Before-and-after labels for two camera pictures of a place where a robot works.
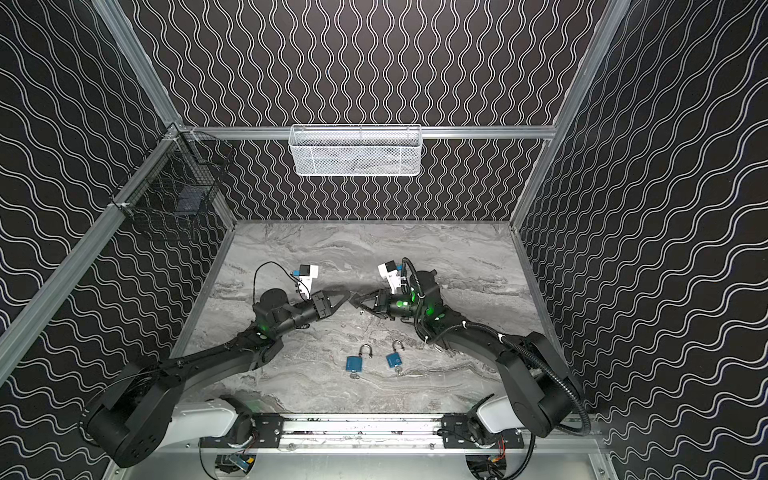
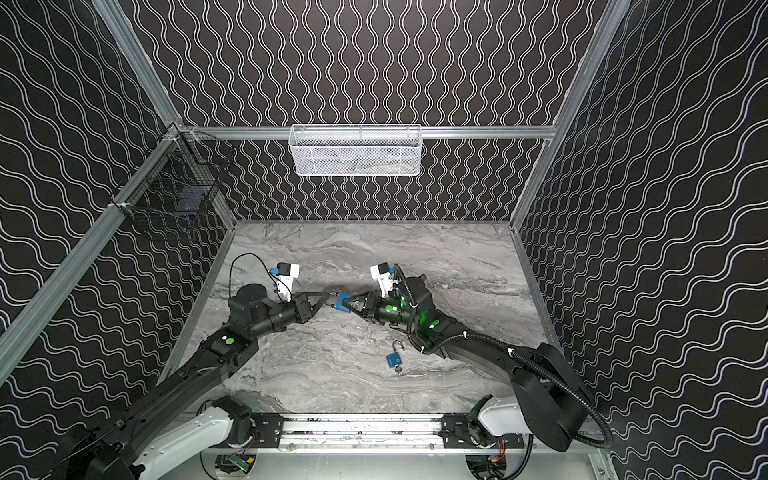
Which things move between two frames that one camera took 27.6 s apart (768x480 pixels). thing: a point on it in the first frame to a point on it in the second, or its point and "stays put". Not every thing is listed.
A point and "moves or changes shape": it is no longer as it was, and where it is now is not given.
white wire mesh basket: [355, 149] stays put
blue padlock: [394, 359] stays put
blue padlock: [355, 363] moves or changes shape
